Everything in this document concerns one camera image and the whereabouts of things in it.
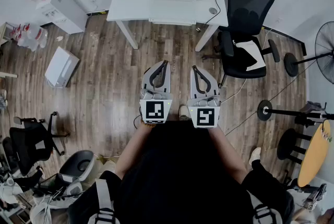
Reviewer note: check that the white cardboard box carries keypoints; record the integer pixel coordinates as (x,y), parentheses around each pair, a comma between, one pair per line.
(61,66)

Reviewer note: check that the grey gripper device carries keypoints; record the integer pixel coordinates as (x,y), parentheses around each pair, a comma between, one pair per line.
(314,198)

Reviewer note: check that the person's left forearm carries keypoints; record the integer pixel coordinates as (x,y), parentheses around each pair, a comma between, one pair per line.
(130,150)

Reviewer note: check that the round wooden table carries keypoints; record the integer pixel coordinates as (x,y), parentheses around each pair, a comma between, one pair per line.
(315,152)

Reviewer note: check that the crumpled white paper scrap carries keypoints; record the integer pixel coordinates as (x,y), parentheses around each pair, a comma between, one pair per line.
(59,39)

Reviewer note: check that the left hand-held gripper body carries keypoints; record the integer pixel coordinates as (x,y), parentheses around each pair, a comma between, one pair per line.
(156,110)

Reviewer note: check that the person's right forearm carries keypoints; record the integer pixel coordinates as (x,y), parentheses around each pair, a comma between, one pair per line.
(229,155)

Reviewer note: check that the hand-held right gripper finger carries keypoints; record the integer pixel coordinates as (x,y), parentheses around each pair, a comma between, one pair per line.
(212,84)
(193,82)

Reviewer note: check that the black standing fan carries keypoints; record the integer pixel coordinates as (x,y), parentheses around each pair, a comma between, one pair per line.
(291,63)

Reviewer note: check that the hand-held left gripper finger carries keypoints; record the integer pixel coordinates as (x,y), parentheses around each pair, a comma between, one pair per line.
(149,74)
(167,79)

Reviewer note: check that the white cloth bag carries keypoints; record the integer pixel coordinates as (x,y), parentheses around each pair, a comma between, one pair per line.
(257,48)

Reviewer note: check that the person's right white shoe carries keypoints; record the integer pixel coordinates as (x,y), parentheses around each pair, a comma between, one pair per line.
(184,112)

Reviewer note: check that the clear jug with red label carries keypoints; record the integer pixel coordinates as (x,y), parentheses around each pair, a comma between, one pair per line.
(37,35)
(24,44)

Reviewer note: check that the cluttered white workbench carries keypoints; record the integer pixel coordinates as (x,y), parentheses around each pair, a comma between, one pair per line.
(15,197)

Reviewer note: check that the black office swivel chair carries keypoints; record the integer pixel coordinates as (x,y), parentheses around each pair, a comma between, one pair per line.
(28,144)

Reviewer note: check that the person's black shirt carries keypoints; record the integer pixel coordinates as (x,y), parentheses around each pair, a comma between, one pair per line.
(180,178)

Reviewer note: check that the black round stool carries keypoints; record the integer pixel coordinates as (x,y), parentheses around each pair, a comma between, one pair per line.
(287,144)

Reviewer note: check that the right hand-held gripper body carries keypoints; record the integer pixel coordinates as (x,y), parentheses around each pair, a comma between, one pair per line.
(205,116)

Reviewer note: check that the white desk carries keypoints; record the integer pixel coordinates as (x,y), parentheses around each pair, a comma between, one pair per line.
(130,1)

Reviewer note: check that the black stand with round base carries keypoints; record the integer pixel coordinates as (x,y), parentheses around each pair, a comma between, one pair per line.
(264,110)

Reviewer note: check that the white water dispenser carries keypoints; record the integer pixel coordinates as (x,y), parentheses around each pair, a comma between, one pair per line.
(65,11)

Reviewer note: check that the grey round machine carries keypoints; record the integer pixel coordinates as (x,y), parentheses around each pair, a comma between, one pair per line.
(78,165)

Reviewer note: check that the wooden stick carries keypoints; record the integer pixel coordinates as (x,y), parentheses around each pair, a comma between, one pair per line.
(7,74)

